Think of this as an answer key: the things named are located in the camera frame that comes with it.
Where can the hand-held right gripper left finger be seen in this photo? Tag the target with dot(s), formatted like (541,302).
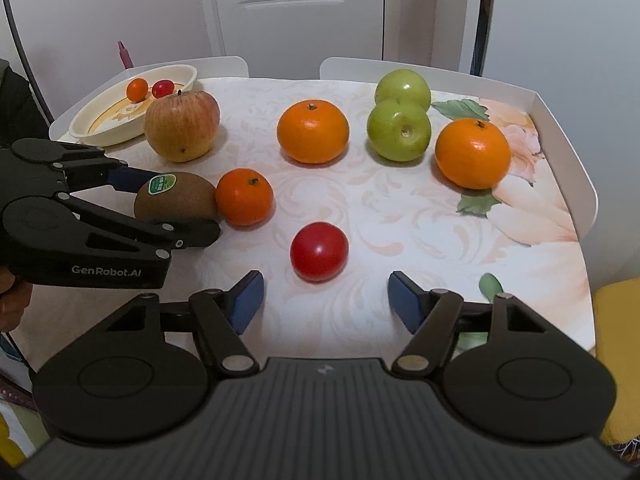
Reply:
(247,305)

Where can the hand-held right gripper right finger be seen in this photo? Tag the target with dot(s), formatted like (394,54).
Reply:
(405,300)

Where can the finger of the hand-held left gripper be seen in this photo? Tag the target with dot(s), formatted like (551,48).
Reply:
(195,234)
(125,177)

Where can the brown kiwi with green sticker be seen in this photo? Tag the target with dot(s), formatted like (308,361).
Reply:
(185,200)

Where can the cream shallow bowl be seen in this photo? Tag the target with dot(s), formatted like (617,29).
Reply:
(107,120)

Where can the red yellow apple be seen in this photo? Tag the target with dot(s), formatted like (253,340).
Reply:
(182,125)

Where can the large orange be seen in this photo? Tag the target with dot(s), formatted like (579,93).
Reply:
(472,155)
(312,132)

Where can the green apple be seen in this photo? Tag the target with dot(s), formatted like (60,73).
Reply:
(402,87)
(399,130)

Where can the person's left hand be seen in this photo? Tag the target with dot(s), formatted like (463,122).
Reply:
(12,300)

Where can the small orange tangerine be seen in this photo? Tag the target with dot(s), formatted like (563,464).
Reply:
(245,197)

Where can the orange cherry tomato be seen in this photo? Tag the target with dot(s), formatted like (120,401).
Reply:
(137,90)

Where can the floral tablecloth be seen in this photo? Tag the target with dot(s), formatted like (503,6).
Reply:
(375,210)

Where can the red cherry tomato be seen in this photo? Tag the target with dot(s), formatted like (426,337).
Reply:
(162,89)

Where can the black jacket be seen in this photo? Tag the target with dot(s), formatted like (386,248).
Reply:
(20,105)

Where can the black metal stand pole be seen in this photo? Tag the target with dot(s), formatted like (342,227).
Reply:
(20,40)

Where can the yellow cushion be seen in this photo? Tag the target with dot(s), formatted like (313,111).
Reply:
(617,350)

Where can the white panel door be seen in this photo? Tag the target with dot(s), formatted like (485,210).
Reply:
(300,20)

